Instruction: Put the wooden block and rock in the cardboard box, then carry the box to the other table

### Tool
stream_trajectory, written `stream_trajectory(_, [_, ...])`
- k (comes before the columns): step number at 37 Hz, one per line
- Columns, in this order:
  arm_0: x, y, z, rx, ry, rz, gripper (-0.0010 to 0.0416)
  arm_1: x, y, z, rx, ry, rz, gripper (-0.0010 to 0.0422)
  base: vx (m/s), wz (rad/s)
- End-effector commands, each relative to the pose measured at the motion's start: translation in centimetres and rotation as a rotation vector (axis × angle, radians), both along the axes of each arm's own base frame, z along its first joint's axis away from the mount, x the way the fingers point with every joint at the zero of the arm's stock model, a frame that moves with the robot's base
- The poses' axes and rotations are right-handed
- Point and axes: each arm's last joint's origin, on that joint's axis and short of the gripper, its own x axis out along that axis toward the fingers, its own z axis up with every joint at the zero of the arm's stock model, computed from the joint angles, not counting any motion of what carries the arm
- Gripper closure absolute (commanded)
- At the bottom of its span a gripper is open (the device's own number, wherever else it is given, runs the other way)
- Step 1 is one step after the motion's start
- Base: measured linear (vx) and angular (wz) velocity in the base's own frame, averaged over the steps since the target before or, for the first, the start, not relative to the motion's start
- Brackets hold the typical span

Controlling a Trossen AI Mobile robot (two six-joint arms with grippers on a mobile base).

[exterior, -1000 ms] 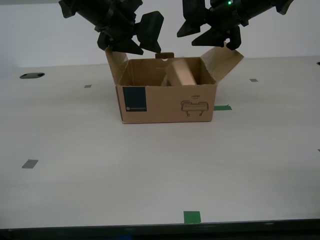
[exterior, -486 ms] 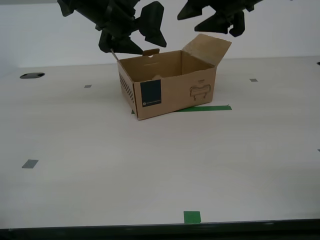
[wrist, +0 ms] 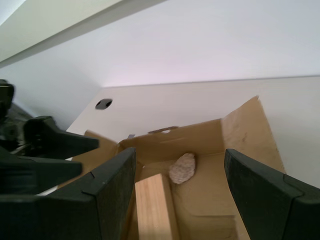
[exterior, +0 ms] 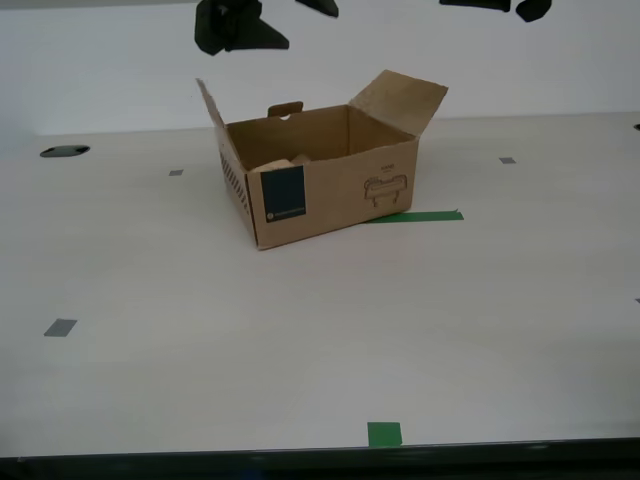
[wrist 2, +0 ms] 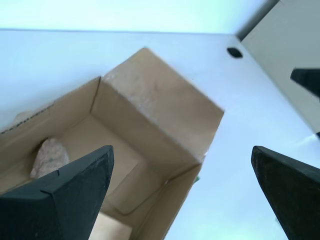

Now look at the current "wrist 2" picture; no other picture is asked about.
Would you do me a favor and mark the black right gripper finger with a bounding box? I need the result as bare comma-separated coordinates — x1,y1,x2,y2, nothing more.
289,67,320,99

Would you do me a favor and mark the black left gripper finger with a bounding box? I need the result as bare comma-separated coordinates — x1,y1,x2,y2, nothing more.
0,145,116,240
250,145,320,240

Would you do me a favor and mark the speckled pinkish rock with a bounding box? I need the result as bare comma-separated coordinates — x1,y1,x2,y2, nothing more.
29,136,71,180

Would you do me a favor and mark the brown cardboard box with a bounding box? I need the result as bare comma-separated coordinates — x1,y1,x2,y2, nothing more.
0,47,225,240

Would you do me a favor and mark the black oval table grommet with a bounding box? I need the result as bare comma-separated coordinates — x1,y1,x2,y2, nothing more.
226,46,244,59

